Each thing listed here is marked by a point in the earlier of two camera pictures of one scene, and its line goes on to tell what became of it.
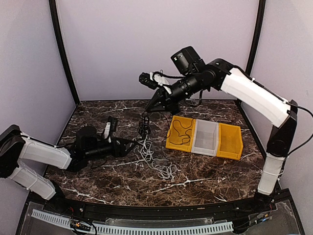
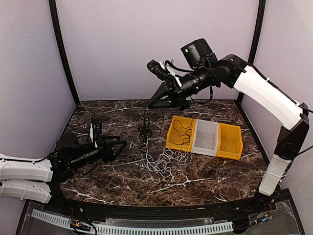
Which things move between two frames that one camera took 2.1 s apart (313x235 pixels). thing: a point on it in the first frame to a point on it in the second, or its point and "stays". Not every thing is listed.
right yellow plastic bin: x=230 y=143 stays
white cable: x=144 y=154 to x=161 y=163
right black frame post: x=255 y=42 stays
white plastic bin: x=205 y=138 stays
